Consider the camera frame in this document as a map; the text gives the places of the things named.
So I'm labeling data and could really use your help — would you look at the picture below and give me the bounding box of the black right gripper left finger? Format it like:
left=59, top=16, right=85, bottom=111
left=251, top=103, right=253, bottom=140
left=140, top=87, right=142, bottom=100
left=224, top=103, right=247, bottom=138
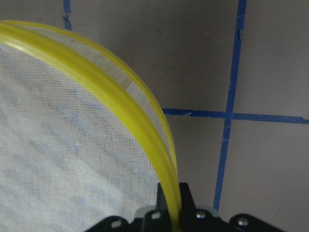
left=156, top=183, right=168, bottom=212

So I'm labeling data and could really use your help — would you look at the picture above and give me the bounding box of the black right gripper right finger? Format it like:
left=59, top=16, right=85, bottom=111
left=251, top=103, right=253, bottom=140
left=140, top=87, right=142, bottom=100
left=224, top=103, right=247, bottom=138
left=179, top=182, right=196, bottom=214

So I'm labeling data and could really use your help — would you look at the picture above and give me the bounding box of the yellow steamer basket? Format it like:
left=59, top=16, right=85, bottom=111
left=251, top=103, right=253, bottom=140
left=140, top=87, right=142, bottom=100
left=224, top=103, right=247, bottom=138
left=0, top=20, right=182, bottom=232

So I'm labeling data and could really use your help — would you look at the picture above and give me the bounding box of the white steamer cloth liner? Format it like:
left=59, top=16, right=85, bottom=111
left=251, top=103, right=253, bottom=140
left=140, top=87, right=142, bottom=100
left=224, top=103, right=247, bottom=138
left=0, top=45, right=158, bottom=232

